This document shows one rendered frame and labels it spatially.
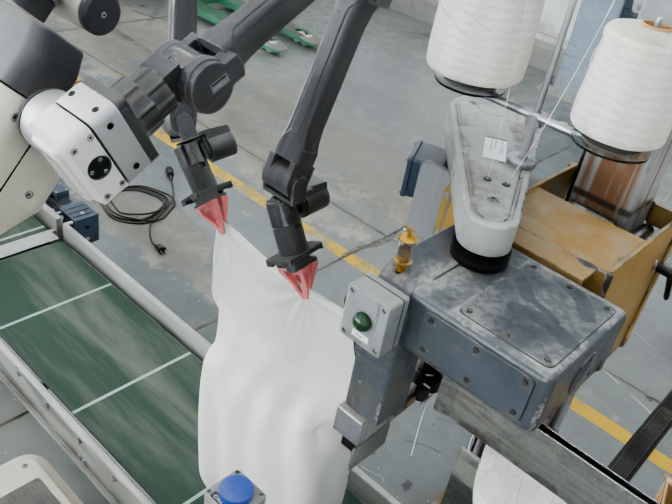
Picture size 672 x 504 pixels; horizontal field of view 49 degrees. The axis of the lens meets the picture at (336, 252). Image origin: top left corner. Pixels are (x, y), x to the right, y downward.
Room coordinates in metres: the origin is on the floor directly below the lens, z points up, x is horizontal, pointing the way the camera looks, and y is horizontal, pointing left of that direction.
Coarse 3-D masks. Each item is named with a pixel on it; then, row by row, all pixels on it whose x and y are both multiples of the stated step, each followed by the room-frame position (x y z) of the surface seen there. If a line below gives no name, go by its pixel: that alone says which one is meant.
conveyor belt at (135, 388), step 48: (0, 288) 1.78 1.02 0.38; (48, 288) 1.83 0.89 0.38; (96, 288) 1.87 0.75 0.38; (48, 336) 1.61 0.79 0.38; (96, 336) 1.65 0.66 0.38; (144, 336) 1.69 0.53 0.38; (48, 384) 1.43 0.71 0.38; (96, 384) 1.46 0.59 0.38; (144, 384) 1.49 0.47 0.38; (192, 384) 1.53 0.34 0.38; (96, 432) 1.29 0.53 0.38; (144, 432) 1.32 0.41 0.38; (192, 432) 1.35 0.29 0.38; (144, 480) 1.17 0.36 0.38; (192, 480) 1.20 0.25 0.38
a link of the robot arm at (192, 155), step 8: (200, 136) 1.43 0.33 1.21; (176, 144) 1.39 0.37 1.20; (184, 144) 1.38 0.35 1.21; (192, 144) 1.38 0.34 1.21; (200, 144) 1.43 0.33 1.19; (208, 144) 1.41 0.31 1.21; (176, 152) 1.37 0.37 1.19; (184, 152) 1.37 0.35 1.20; (192, 152) 1.37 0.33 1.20; (200, 152) 1.38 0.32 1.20; (208, 152) 1.40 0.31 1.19; (184, 160) 1.36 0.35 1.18; (192, 160) 1.36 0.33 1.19; (200, 160) 1.37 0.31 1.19; (184, 168) 1.36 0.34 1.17
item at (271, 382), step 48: (240, 240) 1.28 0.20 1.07; (240, 288) 1.26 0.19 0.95; (288, 288) 1.17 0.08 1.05; (240, 336) 1.22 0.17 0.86; (288, 336) 1.16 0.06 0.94; (336, 336) 1.10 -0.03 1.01; (240, 384) 1.13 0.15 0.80; (288, 384) 1.11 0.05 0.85; (336, 384) 1.08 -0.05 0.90; (240, 432) 1.11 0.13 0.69; (288, 432) 1.05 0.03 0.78; (336, 432) 1.05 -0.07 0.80; (288, 480) 1.02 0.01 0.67; (336, 480) 1.05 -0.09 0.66
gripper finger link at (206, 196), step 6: (204, 192) 1.32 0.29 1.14; (210, 192) 1.32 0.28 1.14; (216, 192) 1.33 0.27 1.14; (198, 198) 1.30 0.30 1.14; (204, 198) 1.31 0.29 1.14; (210, 198) 1.31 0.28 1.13; (222, 198) 1.33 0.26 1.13; (228, 198) 1.34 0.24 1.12; (198, 204) 1.30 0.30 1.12; (222, 204) 1.33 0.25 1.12; (210, 210) 1.35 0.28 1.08; (222, 210) 1.33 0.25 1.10; (222, 216) 1.32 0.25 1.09
